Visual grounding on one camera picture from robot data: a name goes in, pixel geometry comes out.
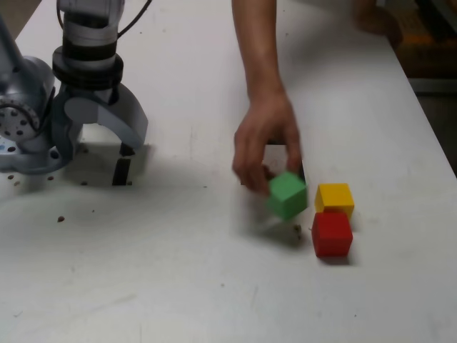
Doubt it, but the grey metal bar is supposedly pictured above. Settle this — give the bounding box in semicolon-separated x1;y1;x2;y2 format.
408;77;457;94

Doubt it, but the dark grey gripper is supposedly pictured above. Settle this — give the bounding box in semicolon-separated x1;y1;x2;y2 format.
49;84;149;168

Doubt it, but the red cube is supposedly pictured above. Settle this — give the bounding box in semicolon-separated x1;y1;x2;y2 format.
311;212;353;258

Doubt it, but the pale panel with dark frame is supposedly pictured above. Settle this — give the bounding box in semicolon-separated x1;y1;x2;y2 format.
416;0;457;41

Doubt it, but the black tape strip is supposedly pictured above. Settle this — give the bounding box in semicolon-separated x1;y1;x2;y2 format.
111;142;136;187

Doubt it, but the yellow cube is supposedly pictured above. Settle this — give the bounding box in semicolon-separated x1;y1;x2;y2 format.
313;183;356;222

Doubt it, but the person's left hand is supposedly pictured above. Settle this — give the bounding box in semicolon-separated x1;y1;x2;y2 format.
352;0;405;49

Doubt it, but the person's right hand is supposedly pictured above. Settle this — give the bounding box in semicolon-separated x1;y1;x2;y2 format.
231;91;304;197

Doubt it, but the black tape square outline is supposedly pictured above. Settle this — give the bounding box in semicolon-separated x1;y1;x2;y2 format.
241;141;307;187

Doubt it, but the green cube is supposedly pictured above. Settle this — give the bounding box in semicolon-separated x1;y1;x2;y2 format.
266;171;308;221

